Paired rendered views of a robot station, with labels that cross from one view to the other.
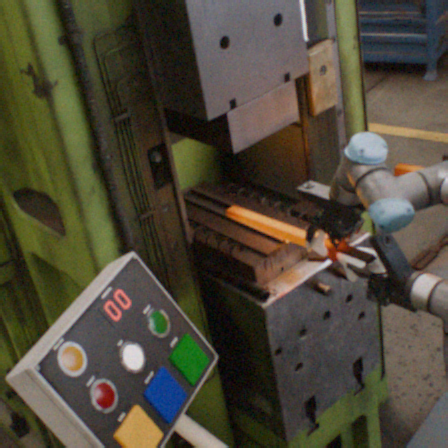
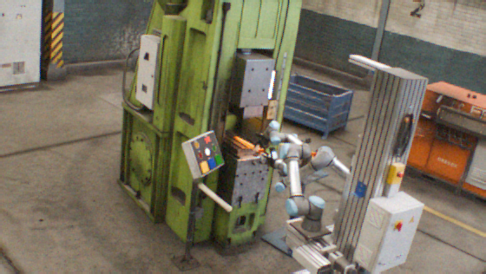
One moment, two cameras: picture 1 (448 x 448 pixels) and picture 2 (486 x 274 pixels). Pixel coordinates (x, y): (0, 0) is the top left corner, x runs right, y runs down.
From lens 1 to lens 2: 2.53 m
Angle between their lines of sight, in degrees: 10
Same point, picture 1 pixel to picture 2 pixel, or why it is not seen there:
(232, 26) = (252, 88)
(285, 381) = (236, 185)
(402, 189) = (279, 135)
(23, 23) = (206, 72)
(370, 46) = (304, 117)
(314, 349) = (246, 181)
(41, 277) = (176, 139)
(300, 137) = (260, 124)
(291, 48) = (265, 97)
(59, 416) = (190, 155)
